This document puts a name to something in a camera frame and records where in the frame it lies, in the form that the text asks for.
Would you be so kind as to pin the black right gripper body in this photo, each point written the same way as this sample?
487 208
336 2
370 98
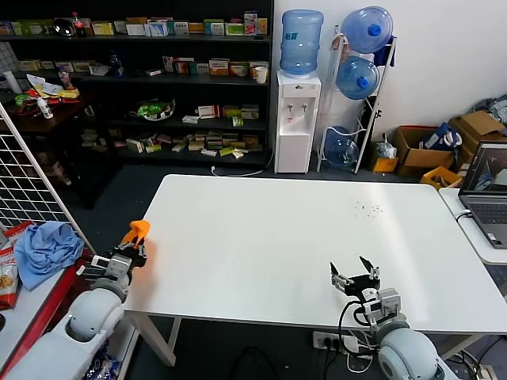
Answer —
360 284

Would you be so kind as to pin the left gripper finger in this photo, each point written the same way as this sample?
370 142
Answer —
126 244
141 247

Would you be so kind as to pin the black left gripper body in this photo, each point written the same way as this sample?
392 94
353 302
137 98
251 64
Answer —
136 259

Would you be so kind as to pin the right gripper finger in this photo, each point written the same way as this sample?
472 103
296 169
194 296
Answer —
338 279
373 272

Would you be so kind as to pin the orange t-shirt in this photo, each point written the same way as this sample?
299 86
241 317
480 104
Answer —
138 227

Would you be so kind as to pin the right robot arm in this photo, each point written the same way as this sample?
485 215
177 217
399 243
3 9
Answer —
404 352

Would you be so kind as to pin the grey blue clothes pile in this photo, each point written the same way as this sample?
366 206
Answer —
495 109

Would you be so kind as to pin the white power strip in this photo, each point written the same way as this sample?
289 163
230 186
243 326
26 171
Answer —
328 342

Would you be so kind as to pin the light blue cloth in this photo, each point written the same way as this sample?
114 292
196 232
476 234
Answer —
47 253

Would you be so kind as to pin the small yellow box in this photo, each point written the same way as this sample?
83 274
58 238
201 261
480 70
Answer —
386 164

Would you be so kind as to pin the red white snack pack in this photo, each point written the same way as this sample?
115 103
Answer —
17 231

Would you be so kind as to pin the blue white package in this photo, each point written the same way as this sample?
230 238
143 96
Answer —
103 366

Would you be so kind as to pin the red and white shelf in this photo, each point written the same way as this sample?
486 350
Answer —
31 308

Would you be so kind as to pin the white metal jug rack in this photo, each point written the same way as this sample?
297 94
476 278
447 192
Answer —
360 158

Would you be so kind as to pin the yellow plastic crate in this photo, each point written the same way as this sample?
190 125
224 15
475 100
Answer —
441 178

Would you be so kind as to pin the orange snack bag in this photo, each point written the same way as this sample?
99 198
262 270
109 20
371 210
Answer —
8 281

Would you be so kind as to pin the clear plastic bag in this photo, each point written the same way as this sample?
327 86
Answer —
386 148

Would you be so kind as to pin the grey laptop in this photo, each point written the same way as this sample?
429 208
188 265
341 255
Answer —
485 213

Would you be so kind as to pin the blue plastic water jug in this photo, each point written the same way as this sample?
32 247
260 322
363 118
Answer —
366 29
341 148
301 43
356 79

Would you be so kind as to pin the open cardboard box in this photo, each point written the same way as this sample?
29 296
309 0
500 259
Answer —
428 156

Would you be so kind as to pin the bowl of green fruit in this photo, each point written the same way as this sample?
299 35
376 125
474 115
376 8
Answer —
152 111

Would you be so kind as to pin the dark wooden table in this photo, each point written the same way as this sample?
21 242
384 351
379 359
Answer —
59 118

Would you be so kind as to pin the blue shopping bag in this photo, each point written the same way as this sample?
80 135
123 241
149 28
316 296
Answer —
439 138

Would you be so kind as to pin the red white flat box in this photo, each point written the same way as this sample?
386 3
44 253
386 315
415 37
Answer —
208 112

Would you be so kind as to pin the white water dispenser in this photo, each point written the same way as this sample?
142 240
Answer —
293 134

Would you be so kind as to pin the black shelf unit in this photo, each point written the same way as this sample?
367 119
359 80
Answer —
178 99

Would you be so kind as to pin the white plastic bottle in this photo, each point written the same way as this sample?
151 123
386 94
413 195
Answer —
45 110

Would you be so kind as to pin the yellow snack bag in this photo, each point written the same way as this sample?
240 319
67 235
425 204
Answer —
67 93

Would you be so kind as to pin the purple bottle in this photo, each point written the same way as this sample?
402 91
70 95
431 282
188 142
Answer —
66 79

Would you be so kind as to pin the white mesh basket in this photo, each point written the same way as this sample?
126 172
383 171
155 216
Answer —
99 70

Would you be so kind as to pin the dark blue bottle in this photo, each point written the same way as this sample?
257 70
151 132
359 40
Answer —
116 65

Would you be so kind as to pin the closed cardboard box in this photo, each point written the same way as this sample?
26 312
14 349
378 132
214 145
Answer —
479 124

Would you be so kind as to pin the orange white medicine box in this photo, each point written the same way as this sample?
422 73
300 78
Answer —
219 68

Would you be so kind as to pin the white cylinder container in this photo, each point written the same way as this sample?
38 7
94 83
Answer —
10 82

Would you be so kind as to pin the white paper cup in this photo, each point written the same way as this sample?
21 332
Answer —
261 76

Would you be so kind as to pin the yellow green medicine box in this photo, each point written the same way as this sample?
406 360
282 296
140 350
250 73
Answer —
103 28

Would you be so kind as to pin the blue white medicine box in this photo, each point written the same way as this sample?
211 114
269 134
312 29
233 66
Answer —
156 29

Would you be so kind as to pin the cola bottle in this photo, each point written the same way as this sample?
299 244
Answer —
80 27

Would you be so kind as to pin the black shiny helmet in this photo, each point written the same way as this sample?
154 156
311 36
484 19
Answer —
63 27

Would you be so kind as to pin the pink white carton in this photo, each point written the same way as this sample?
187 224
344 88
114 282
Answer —
250 23

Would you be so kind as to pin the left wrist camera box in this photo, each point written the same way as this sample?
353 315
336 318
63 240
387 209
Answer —
115 267

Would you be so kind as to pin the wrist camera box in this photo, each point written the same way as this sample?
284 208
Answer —
115 267
386 305

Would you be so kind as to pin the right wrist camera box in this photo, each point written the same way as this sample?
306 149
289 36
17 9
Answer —
386 305

